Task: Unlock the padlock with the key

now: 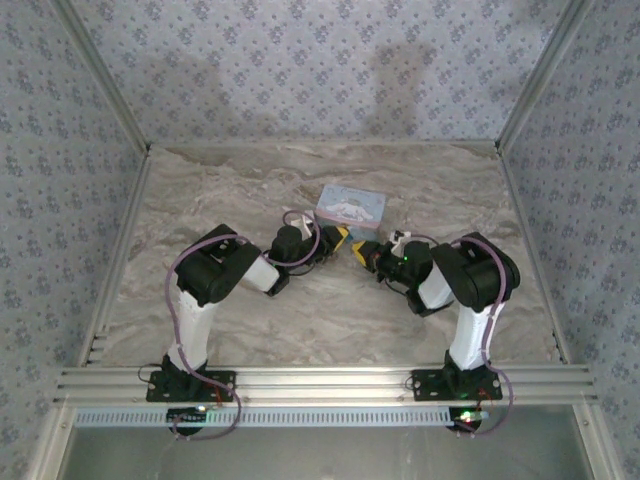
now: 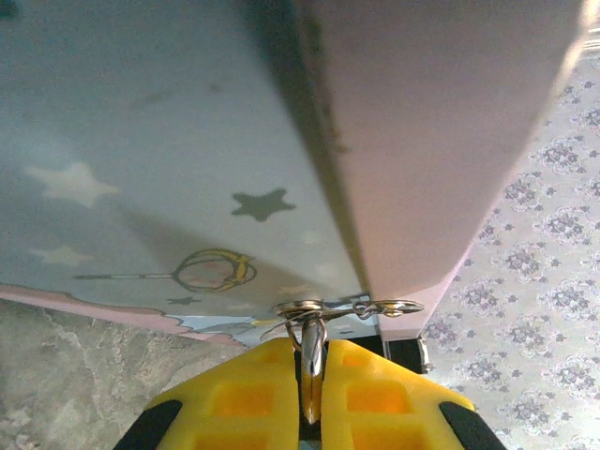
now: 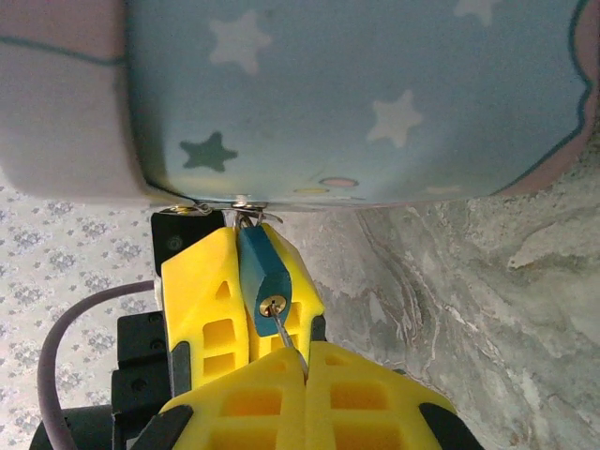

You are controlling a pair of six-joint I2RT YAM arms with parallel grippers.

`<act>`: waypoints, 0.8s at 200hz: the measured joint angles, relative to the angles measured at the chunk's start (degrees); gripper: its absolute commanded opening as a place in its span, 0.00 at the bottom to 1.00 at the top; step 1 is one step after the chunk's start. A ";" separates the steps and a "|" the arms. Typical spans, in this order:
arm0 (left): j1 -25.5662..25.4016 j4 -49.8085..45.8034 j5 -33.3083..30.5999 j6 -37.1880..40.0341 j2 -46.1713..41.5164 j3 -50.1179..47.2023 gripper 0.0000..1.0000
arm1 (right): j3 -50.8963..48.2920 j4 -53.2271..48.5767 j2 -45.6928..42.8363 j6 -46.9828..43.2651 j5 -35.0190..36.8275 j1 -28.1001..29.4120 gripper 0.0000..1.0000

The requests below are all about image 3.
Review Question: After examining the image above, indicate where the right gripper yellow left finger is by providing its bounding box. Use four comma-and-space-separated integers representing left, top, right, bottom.
147, 349, 308, 450

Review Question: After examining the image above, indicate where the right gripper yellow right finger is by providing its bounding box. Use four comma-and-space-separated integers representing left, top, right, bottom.
305, 340, 484, 450

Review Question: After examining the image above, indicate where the silver key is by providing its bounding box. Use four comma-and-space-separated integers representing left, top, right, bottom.
271, 307, 310, 382

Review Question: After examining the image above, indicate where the blue padlock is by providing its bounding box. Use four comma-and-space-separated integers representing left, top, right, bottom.
232, 205, 293, 338

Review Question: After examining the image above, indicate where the floral patterned backdrop cloth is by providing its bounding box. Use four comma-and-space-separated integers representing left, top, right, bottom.
0, 185, 163, 450

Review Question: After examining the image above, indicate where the cartoon print tin box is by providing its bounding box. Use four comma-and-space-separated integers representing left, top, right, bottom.
0, 0, 600, 215

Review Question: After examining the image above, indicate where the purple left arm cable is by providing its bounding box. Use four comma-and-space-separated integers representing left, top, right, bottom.
37, 280, 156, 450

